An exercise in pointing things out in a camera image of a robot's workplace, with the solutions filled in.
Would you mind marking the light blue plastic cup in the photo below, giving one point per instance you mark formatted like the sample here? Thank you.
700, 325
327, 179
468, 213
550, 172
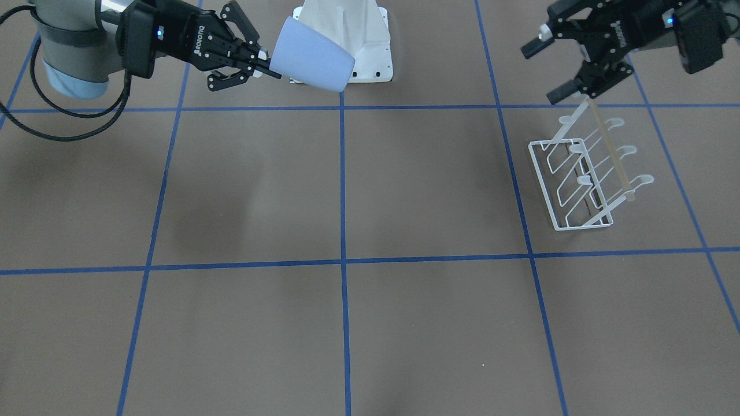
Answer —
306, 56

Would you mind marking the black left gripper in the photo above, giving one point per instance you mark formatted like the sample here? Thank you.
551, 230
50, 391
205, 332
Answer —
635, 24

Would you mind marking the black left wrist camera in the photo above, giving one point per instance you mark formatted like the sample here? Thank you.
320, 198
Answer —
701, 29

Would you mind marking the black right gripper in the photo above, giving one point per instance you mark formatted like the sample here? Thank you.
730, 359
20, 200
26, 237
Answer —
186, 36

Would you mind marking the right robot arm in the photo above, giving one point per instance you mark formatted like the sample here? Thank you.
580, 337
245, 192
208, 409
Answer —
87, 41

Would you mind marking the white wire cup holder rack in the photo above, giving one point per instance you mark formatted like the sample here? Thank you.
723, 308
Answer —
581, 172

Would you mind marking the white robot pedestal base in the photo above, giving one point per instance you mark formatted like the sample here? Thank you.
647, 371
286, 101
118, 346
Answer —
359, 27

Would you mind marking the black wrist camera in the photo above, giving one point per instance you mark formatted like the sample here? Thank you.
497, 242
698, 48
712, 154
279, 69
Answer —
701, 29
135, 38

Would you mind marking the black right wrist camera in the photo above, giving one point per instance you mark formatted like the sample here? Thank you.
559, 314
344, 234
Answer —
135, 38

